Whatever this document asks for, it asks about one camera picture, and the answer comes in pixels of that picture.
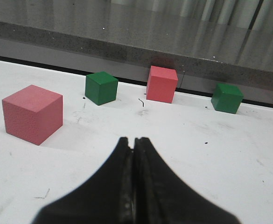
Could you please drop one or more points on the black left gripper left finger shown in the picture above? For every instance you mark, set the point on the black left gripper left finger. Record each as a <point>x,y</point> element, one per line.
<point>105,198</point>

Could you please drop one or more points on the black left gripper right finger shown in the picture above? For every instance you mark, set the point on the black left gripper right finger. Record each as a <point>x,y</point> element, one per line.
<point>161,197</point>

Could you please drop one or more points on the green cube left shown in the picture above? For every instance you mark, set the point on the green cube left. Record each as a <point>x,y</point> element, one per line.
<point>101,87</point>

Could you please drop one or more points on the green cube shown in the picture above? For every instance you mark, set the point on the green cube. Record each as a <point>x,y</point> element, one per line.
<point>227,98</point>
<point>101,87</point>

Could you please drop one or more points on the large pink cube near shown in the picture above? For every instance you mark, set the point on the large pink cube near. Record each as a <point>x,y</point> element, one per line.
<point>33,114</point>

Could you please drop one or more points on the pink cube by ledge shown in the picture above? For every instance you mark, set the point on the pink cube by ledge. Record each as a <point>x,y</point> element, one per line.
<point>161,84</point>

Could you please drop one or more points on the green cube right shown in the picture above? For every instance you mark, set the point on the green cube right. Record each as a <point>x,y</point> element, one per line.
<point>227,98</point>

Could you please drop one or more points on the grey stone counter ledge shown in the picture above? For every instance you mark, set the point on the grey stone counter ledge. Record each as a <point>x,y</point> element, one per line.
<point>94,35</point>

